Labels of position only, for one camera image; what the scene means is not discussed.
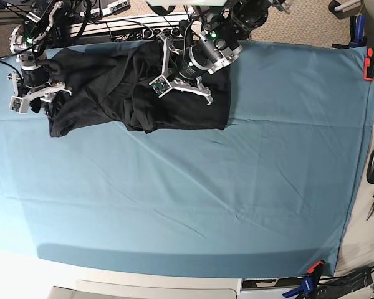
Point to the orange black clamp bottom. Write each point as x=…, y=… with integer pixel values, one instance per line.
x=315, y=271

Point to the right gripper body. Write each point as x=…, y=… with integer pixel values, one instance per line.
x=34, y=75

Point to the blue clamp top right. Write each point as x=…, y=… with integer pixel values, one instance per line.
x=357, y=37

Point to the orange black clamp top right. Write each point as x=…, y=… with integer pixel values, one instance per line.
x=368, y=71

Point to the blue table cloth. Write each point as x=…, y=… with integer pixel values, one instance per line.
x=267, y=197

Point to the black power strip red switch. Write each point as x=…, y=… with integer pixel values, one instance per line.
x=152, y=34

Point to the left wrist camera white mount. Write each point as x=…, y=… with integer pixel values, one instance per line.
x=167, y=81

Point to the dark grey T-shirt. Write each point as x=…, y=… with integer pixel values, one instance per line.
x=115, y=87

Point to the blue black clamp bottom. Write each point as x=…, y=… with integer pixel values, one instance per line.
x=302, y=291

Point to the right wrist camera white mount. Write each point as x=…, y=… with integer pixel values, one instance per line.
x=20, y=102

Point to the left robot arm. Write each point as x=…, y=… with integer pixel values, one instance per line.
x=211, y=39

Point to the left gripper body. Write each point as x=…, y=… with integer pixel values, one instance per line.
x=195, y=63

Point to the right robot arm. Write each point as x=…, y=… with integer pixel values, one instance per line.
x=28, y=41

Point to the orange black clamp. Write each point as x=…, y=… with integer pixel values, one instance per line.
x=368, y=71
x=315, y=271

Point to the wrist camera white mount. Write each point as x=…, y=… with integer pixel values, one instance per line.
x=167, y=81
x=20, y=102

